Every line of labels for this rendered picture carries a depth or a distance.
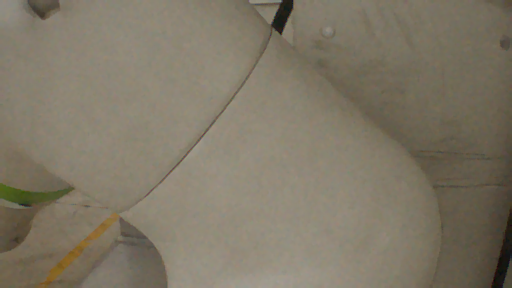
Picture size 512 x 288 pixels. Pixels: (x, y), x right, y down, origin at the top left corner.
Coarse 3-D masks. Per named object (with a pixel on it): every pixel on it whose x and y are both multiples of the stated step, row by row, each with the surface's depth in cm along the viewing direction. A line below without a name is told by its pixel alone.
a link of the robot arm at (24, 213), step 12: (0, 204) 23; (12, 204) 23; (24, 204) 24; (36, 204) 25; (48, 204) 28; (0, 216) 30; (12, 216) 30; (24, 216) 32; (0, 228) 36; (12, 228) 37; (24, 228) 42; (0, 240) 41; (12, 240) 43; (0, 252) 46
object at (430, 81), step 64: (320, 0) 35; (384, 0) 34; (448, 0) 33; (320, 64) 36; (384, 64) 35; (448, 64) 34; (384, 128) 37; (448, 128) 36; (448, 192) 37; (448, 256) 39
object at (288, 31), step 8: (248, 0) 109; (256, 0) 108; (264, 0) 106; (272, 0) 105; (280, 0) 104; (256, 8) 111; (264, 8) 110; (272, 8) 109; (264, 16) 111; (272, 16) 109; (288, 24) 107; (288, 32) 107; (288, 40) 108
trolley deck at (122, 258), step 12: (108, 252) 96; (120, 252) 96; (132, 252) 96; (144, 252) 97; (156, 252) 97; (96, 264) 90; (108, 264) 90; (120, 264) 91; (132, 264) 91; (144, 264) 91; (156, 264) 92; (84, 276) 85; (96, 276) 85; (108, 276) 86; (120, 276) 86; (132, 276) 86; (144, 276) 86; (156, 276) 87
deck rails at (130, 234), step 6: (120, 222) 104; (126, 222) 103; (126, 228) 104; (132, 228) 104; (126, 234) 104; (132, 234) 104; (138, 234) 104; (144, 234) 103; (120, 240) 101; (126, 240) 101; (132, 240) 102; (138, 240) 102; (144, 240) 102; (150, 240) 102
